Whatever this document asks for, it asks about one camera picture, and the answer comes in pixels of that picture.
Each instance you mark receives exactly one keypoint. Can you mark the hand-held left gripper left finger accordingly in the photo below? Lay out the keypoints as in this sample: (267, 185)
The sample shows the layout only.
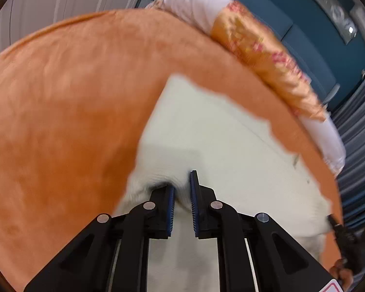
(171, 210)

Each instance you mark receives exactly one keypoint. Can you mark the silver wall decoration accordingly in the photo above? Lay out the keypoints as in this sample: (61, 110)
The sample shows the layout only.
(328, 3)

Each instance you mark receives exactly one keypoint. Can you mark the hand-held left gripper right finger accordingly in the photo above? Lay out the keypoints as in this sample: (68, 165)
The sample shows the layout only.
(194, 200)

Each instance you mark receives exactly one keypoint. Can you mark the person's right hand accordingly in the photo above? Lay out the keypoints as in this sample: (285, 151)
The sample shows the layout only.
(342, 275)

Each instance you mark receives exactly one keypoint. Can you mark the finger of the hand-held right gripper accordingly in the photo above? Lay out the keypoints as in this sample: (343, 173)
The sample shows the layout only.
(346, 243)

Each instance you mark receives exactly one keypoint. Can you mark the white knitted garment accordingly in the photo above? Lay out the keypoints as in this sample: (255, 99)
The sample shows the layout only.
(225, 143)

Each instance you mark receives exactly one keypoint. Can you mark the grey curtain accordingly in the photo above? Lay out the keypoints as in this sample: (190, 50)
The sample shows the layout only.
(359, 146)

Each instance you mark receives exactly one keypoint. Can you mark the blue padded headboard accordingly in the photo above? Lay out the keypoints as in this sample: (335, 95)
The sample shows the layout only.
(307, 21)

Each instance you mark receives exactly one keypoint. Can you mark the white panelled wardrobe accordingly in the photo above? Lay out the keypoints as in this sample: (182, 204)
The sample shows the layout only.
(48, 3)

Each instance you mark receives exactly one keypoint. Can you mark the orange fleece blanket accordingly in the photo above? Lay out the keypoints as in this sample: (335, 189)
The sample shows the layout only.
(64, 127)

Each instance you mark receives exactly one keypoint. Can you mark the orange floral satin cloth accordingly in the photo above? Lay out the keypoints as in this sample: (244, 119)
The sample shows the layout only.
(252, 45)

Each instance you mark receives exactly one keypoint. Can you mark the white pillow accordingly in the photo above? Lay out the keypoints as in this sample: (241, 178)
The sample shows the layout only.
(194, 6)

